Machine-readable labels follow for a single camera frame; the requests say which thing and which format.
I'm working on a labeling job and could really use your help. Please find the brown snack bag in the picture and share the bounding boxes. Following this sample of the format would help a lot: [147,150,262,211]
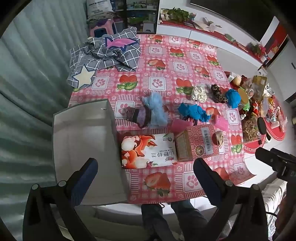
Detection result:
[242,116,260,143]

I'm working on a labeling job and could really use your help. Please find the white printed sack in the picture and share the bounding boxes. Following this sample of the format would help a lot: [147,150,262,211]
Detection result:
[87,0,115,20]

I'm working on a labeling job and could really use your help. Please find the cream polka dot cloth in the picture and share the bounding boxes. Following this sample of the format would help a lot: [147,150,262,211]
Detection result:
[191,85,207,103]

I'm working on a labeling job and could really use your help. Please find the green potted plant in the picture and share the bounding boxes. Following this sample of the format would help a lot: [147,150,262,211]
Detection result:
[162,8,195,24]

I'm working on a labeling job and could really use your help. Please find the person's legs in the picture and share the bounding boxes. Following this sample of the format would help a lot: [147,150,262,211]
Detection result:
[141,200,208,241]

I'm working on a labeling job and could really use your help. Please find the small white stool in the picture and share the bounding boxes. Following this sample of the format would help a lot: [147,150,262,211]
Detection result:
[142,21,155,33]

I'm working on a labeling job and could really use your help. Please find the blue cloth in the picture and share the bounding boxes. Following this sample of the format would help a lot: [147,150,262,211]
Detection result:
[178,103,212,123]
[225,89,242,109]

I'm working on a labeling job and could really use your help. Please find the leopard print scrunchie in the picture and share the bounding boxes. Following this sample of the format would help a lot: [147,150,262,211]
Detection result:
[211,84,227,104]

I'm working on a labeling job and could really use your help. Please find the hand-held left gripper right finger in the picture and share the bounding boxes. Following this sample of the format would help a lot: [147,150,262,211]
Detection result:
[193,158,270,241]

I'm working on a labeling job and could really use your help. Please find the dark television screen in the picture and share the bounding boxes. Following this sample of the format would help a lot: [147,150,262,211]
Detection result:
[190,0,275,40]

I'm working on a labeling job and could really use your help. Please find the round red tray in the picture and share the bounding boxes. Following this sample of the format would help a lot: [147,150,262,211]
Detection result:
[264,97,288,142]

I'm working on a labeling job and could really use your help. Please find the red patterned flat box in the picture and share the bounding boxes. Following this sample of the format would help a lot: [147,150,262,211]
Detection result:
[186,124,220,159]

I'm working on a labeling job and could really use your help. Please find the light blue mesh puff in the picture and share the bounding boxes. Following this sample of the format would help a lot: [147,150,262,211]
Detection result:
[142,91,171,128]

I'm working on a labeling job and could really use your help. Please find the grey green curtain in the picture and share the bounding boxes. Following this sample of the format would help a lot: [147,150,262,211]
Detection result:
[0,5,93,232]

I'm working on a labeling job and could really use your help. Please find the beige soft cloth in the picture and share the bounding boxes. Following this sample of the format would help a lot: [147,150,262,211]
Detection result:
[212,131,225,146]

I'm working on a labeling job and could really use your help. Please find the grey checked star blanket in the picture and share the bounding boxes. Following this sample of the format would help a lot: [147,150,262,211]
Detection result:
[67,27,141,88]

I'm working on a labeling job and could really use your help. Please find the white cabinet with red top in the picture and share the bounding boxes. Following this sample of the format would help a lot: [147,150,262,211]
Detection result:
[156,19,264,66]

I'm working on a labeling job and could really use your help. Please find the pink knitted cloth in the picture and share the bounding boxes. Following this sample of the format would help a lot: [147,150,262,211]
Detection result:
[171,120,197,131]

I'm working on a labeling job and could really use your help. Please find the olive green box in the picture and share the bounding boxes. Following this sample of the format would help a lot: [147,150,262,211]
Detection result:
[251,75,267,98]

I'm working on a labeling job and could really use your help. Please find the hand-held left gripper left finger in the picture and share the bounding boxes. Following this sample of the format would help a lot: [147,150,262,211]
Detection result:
[23,158,99,241]

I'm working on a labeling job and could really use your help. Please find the white storage box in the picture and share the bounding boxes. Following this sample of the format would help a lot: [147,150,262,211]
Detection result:
[53,99,129,207]

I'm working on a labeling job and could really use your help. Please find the purple brown knitted band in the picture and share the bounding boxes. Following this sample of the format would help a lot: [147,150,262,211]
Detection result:
[125,106,153,128]

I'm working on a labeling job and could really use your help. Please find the dark shelf unit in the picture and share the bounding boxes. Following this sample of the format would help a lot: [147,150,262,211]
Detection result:
[113,0,160,33]

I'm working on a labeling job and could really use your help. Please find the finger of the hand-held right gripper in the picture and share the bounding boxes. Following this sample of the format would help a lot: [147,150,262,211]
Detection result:
[270,148,296,166]
[255,147,284,173]

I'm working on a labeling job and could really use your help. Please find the pink plastic stool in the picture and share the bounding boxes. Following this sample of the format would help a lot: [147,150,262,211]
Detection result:
[89,20,126,37]

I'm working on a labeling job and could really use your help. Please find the small red green plant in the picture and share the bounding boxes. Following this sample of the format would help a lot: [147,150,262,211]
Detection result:
[247,42,266,57]

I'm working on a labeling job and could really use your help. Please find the person's right forearm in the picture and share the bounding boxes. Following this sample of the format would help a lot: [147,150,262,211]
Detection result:
[274,185,296,241]

